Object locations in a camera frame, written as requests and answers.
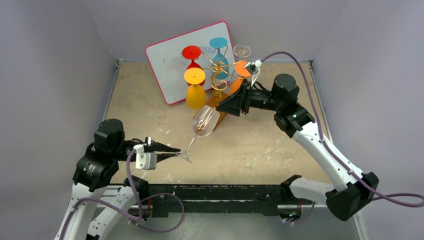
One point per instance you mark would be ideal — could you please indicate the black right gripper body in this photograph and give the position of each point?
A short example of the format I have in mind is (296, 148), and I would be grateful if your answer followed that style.
(245, 98)

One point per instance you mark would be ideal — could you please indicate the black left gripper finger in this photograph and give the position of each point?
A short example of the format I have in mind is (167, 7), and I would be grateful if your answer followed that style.
(164, 156)
(160, 147)

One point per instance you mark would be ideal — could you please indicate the clear wine glass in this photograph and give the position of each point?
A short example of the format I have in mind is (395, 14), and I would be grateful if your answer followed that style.
(241, 52)

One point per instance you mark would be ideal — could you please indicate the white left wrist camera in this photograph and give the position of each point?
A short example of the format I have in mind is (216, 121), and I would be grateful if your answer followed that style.
(145, 158)

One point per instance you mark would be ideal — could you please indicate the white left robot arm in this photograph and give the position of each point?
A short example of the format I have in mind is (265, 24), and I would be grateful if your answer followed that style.
(88, 216)

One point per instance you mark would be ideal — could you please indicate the pink framed whiteboard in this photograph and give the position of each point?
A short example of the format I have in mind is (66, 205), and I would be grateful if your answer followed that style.
(168, 63)

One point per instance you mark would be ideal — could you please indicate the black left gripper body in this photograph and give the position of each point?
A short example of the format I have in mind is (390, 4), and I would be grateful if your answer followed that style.
(128, 148)

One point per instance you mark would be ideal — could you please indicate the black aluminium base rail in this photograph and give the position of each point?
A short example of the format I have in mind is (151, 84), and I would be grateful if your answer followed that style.
(160, 200)

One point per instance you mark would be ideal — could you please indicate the blue plastic wine glass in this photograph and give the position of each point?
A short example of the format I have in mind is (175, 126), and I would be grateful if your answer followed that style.
(219, 58)

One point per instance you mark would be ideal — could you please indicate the red plastic wine glass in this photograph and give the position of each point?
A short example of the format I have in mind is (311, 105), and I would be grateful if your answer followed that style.
(192, 53)

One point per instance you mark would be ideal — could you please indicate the gold wire wine glass rack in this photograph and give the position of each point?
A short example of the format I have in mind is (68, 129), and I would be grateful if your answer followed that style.
(220, 88)

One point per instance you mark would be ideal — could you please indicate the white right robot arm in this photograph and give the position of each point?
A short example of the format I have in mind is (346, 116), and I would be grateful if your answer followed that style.
(348, 191)

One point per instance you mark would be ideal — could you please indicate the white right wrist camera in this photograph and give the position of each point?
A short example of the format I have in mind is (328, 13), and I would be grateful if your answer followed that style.
(254, 68)

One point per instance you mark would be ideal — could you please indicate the yellow plastic wine glass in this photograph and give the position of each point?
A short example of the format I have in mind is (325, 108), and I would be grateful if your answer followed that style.
(195, 94)

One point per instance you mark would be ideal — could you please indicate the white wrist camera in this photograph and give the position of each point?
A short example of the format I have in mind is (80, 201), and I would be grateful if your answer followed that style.
(254, 68)
(145, 158)

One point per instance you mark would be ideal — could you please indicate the orange plastic wine glass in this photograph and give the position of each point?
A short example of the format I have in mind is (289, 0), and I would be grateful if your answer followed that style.
(238, 75)

